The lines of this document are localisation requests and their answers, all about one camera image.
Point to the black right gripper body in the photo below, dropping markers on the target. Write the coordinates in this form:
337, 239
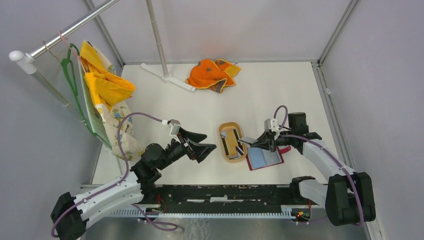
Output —
283, 141

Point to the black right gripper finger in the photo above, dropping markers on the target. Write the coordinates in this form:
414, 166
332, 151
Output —
266, 138
267, 146

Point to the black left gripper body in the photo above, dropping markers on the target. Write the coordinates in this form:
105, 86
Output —
175, 151

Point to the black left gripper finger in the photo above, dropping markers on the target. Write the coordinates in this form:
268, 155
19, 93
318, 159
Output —
199, 151
185, 136

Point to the red leather card holder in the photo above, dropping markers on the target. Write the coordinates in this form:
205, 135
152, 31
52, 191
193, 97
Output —
258, 158

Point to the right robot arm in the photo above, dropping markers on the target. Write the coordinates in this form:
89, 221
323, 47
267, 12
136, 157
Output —
334, 179

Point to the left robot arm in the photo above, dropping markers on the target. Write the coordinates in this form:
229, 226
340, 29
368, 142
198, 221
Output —
73, 215

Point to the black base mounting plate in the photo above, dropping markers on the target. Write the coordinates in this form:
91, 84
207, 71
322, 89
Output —
223, 199

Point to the white rack stand base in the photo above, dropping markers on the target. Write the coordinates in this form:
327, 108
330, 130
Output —
169, 79

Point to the orange yellow cloth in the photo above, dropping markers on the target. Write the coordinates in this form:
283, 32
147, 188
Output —
213, 74

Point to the vertical metal pole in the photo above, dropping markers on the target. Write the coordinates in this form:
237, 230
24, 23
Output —
157, 37

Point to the yellow patterned hanging cloth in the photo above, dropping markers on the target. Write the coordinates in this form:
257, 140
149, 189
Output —
107, 95

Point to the green clothes hanger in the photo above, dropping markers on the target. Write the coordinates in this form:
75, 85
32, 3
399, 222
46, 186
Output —
81, 94

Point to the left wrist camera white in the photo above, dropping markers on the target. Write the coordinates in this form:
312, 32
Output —
174, 126

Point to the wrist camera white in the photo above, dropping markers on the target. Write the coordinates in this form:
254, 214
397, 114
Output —
174, 126
271, 125

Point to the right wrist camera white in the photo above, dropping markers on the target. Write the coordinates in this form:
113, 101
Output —
271, 125

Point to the metal hanging rail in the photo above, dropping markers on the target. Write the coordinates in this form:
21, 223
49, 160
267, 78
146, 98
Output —
26, 60

